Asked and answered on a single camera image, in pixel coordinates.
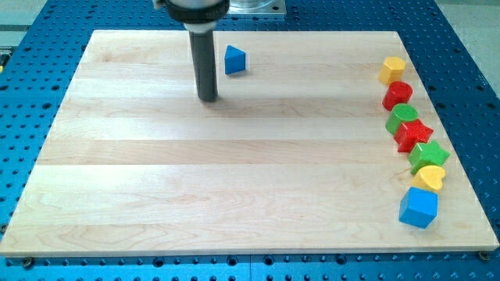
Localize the green star block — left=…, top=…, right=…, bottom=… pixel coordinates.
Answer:
left=408, top=140, right=451, bottom=175

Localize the red cylinder block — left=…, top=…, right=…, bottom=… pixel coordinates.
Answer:
left=382, top=81, right=413, bottom=111

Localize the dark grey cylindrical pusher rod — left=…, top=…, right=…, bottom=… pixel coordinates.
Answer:
left=189, top=30, right=218, bottom=102

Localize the light wooden board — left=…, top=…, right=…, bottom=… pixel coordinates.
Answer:
left=1, top=30, right=498, bottom=257

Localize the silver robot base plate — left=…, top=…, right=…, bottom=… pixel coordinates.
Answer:
left=229, top=0, right=287, bottom=15

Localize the blue perforated metal table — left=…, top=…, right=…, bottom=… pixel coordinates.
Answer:
left=1, top=1, right=499, bottom=280

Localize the yellow hexagon block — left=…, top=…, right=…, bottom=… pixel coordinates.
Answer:
left=378, top=56, right=406, bottom=85

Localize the blue cube block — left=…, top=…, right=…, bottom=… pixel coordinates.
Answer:
left=398, top=187, right=438, bottom=229

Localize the red star block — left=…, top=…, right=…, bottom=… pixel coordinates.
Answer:
left=394, top=119, right=434, bottom=152

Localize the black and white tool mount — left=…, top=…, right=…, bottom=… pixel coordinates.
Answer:
left=152, top=0, right=230, bottom=34

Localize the green cylinder block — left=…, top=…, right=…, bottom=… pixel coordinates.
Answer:
left=385, top=103, right=419, bottom=135

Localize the blue triangle block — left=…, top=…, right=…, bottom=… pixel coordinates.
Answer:
left=224, top=45, right=246, bottom=75

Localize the yellow heart block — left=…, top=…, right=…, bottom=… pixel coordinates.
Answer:
left=411, top=165, right=446, bottom=192

